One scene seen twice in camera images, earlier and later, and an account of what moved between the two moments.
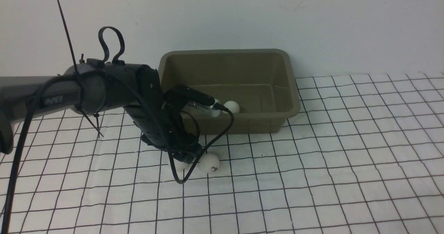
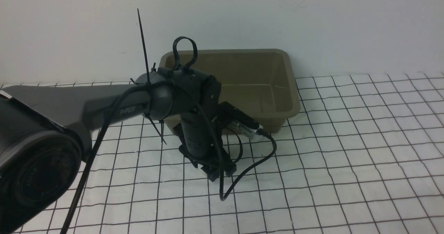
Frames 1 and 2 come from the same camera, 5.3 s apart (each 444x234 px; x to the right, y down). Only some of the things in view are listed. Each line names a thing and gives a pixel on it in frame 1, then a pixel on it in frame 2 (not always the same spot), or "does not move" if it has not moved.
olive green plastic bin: x=262 y=81 does not move
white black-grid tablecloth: x=365 y=156 does not move
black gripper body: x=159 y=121 -> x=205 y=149
